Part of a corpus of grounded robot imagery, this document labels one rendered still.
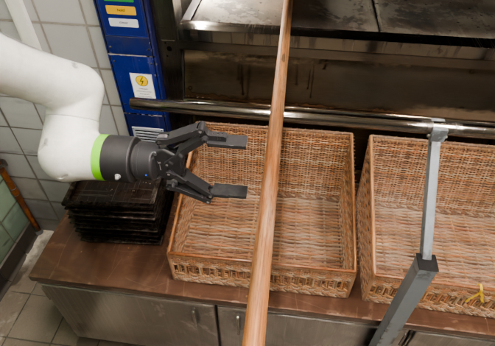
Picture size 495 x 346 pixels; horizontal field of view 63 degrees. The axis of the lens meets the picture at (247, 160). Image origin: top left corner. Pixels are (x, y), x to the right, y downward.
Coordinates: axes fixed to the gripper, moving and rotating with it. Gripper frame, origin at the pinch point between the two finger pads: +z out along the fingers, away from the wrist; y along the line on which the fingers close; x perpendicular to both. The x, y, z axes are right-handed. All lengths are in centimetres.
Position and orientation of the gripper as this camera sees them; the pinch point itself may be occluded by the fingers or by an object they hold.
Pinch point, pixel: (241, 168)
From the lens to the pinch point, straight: 77.0
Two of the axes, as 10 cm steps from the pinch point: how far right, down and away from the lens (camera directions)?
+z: 9.9, 0.8, -0.8
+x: -1.1, 6.9, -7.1
